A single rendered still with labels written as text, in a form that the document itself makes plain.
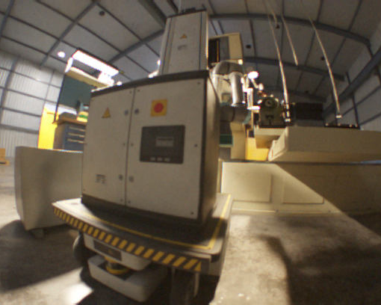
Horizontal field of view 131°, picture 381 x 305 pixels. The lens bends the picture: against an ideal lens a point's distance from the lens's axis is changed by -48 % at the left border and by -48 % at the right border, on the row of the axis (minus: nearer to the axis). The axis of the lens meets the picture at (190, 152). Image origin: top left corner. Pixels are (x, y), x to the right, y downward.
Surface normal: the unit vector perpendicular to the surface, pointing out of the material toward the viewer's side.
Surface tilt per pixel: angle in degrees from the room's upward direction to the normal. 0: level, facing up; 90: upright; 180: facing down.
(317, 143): 90
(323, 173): 90
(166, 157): 90
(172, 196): 90
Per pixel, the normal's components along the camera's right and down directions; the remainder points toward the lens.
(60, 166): 0.91, 0.02
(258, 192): -0.40, -0.08
